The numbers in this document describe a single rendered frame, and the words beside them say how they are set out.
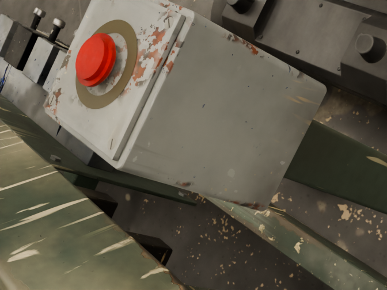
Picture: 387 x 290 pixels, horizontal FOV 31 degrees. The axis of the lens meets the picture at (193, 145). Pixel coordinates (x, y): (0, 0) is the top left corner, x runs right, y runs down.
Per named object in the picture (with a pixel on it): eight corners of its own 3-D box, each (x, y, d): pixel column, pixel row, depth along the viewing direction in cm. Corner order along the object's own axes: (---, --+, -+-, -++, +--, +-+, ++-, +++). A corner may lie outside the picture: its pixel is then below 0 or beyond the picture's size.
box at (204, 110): (336, 91, 57) (190, 8, 45) (272, 216, 59) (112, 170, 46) (244, 50, 66) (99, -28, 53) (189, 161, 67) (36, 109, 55)
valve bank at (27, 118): (246, 109, 88) (103, 45, 72) (197, 207, 90) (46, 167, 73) (66, 14, 124) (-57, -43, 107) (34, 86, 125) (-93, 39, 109)
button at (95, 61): (138, 49, 49) (116, 39, 47) (114, 100, 49) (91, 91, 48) (109, 34, 51) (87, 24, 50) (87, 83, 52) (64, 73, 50)
